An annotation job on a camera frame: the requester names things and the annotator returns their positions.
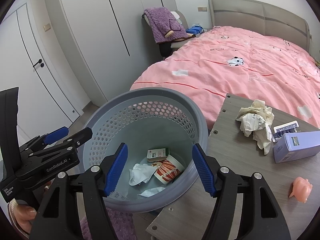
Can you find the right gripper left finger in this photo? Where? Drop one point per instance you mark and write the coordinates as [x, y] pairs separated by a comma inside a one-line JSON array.
[[58, 217]]

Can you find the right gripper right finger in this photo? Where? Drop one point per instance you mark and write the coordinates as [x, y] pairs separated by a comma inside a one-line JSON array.
[[261, 215]]

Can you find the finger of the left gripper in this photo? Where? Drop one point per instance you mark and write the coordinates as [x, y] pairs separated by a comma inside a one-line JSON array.
[[64, 151], [40, 142]]

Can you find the pink toy pig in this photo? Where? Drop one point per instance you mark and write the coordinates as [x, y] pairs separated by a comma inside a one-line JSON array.
[[301, 189]]

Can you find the purple long carton box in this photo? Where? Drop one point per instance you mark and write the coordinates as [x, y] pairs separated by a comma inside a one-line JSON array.
[[295, 146]]

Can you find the green white milk carton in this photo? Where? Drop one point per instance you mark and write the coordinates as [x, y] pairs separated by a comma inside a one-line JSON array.
[[159, 154]]

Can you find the playing card box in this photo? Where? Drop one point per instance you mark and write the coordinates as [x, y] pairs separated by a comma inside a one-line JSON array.
[[280, 130]]

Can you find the red white paper cup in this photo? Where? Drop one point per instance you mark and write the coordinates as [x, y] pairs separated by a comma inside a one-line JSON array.
[[169, 170]]

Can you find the white paper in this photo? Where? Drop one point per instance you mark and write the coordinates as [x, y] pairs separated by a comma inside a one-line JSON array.
[[257, 120]]

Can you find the blue baby wipes pack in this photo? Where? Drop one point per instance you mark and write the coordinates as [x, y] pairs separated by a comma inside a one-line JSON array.
[[151, 192]]

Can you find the grey perforated trash basket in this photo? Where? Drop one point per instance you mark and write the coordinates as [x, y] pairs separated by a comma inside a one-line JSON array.
[[145, 119]]

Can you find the left hand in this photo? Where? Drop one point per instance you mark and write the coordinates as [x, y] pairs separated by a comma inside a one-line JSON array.
[[21, 217]]

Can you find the white door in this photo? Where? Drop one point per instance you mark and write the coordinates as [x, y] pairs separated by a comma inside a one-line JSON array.
[[42, 105]]

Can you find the white wardrobe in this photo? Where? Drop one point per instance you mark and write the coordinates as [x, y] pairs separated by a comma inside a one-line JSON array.
[[107, 43]]

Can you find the chair under purple jacket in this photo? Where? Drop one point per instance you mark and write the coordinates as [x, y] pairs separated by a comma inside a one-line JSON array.
[[166, 49]]

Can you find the purple fleece jacket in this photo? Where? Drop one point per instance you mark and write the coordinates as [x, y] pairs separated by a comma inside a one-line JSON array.
[[164, 25]]

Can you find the pink bed duvet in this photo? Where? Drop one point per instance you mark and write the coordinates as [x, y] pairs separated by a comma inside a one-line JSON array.
[[229, 60]]

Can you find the blue item on nightstand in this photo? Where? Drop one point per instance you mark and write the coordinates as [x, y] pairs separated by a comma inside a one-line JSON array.
[[195, 30]]

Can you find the grey padded headboard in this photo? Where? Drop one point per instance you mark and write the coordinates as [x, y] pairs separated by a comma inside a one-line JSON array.
[[262, 18]]

